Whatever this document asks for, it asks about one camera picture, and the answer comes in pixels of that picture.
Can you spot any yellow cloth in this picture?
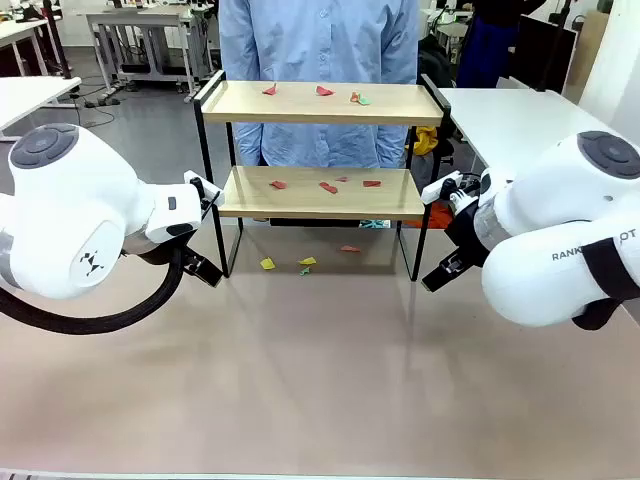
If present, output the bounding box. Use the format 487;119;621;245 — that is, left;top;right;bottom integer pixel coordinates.
410;124;440;157

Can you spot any brown cardboard sheet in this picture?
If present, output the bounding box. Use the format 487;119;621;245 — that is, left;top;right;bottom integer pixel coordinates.
567;8;612;101

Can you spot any white background desk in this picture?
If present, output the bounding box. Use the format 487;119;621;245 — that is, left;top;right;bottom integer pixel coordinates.
0;14;64;76

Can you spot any black panel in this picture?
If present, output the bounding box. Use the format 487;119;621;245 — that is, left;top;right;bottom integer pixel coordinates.
514;13;577;94

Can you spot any person in blue shirt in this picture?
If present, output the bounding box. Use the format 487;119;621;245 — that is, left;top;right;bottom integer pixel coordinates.
218;0;420;227

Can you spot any grey metal workbench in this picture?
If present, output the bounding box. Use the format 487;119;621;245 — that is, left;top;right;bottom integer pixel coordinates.
85;8;224;107

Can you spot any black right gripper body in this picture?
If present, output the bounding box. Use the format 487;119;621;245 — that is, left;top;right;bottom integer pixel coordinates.
443;198;494;274

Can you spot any black office chair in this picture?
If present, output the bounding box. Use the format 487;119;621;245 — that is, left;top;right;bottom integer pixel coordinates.
433;130;459;169

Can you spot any background person in dark clothes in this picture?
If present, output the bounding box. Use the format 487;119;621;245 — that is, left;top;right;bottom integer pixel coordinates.
455;0;546;90

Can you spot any black frame wooden shelf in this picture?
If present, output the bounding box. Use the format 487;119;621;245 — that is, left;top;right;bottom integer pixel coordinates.
192;69;452;283

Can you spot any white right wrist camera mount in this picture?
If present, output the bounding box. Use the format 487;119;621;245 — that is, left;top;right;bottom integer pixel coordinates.
420;170;484;211

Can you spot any person's right forearm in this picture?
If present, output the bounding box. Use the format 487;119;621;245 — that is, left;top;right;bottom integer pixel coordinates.
232;123;265;167

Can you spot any person's left forearm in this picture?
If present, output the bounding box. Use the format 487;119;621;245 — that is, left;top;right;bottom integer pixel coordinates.
377;124;409;169

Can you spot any black pole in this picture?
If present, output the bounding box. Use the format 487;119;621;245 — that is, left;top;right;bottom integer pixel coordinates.
42;0;72;80

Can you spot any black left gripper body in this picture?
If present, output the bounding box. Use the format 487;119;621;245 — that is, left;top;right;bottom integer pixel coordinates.
122;232;201;274

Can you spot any orange cloth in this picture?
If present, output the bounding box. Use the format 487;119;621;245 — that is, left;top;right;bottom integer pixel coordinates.
428;202;459;231

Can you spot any large white desk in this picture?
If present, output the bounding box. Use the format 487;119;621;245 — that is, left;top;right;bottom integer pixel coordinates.
437;87;614;176

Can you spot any black jacket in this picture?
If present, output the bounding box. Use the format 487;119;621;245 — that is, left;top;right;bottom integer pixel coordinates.
417;37;456;91

